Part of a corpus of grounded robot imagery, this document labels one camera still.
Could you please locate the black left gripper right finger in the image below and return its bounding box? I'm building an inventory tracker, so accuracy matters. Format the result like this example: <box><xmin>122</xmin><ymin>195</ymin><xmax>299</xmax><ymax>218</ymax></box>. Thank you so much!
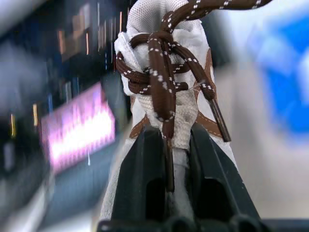
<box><xmin>187</xmin><ymin>124</ymin><xmax>262</xmax><ymax>223</ymax></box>

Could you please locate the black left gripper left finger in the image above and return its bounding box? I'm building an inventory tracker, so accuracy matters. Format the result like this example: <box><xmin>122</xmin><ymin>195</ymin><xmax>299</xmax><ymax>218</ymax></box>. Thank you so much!
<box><xmin>111</xmin><ymin>124</ymin><xmax>175</xmax><ymax>222</ymax></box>

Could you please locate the white sneaker with brown laces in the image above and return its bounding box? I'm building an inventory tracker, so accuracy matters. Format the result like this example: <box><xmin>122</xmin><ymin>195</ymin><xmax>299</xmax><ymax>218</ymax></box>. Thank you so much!
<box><xmin>99</xmin><ymin>0</ymin><xmax>273</xmax><ymax>222</ymax></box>

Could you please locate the pink glowing screen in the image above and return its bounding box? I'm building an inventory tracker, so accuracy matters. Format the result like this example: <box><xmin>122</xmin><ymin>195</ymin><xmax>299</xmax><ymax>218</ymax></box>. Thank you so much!
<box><xmin>40</xmin><ymin>82</ymin><xmax>116</xmax><ymax>175</ymax></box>

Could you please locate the blue box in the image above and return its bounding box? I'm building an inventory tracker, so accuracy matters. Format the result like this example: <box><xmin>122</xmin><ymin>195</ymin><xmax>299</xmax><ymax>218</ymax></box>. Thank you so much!
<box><xmin>251</xmin><ymin>9</ymin><xmax>309</xmax><ymax>143</ymax></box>

